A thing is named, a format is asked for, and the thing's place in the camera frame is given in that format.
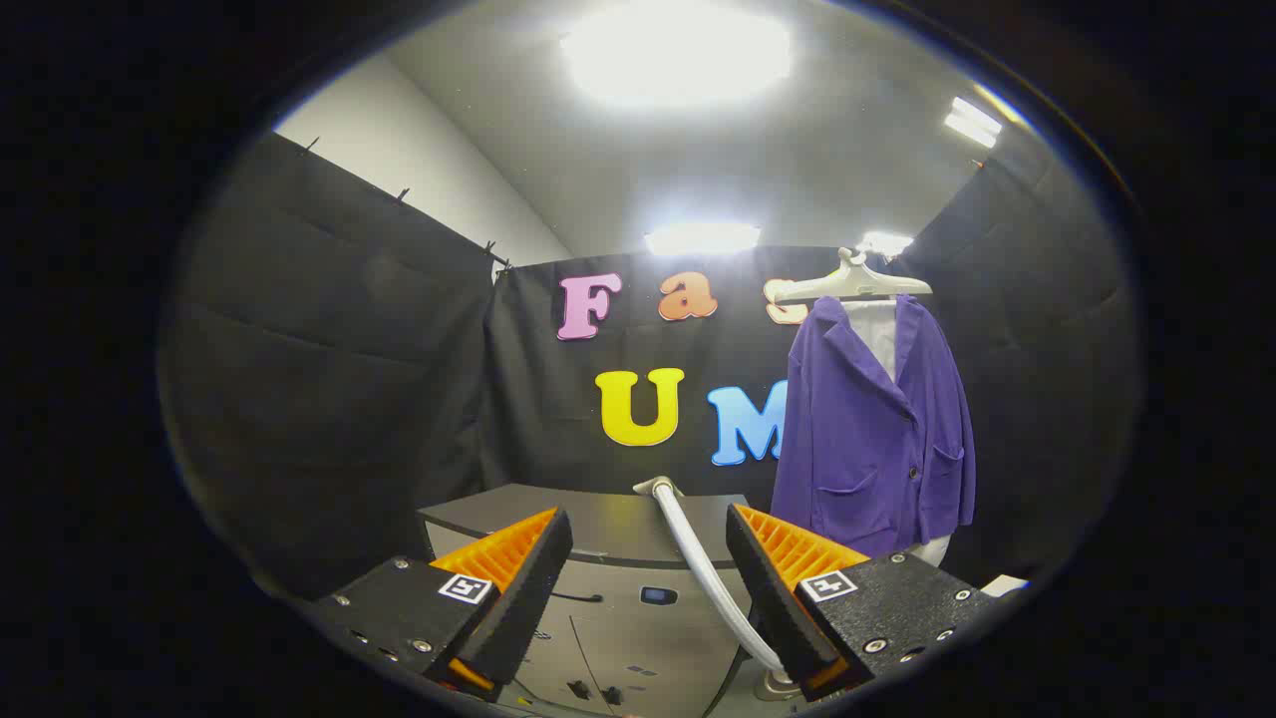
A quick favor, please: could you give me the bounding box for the purple corduroy jacket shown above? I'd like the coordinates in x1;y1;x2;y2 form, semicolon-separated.
771;294;977;559

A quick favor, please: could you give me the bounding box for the white clothes hanger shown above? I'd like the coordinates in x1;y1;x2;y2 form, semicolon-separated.
773;247;935;305

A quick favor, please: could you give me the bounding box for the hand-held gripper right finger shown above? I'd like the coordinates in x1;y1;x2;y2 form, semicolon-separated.
725;503;998;704

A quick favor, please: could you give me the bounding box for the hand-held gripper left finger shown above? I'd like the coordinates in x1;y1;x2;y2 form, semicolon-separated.
309;507;575;701

